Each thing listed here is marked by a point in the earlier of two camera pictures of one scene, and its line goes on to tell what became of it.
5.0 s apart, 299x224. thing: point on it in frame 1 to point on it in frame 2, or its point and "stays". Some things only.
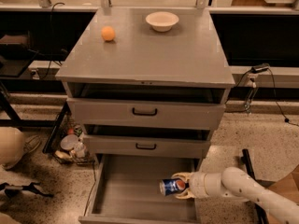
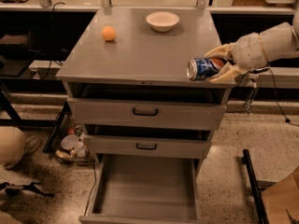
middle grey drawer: [147, 147] stays
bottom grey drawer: [127, 191] stays
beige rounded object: [11, 146] stays
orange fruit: [107, 33] stays
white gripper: [197, 183] to [249, 52]
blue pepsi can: [169, 187] to [202, 69]
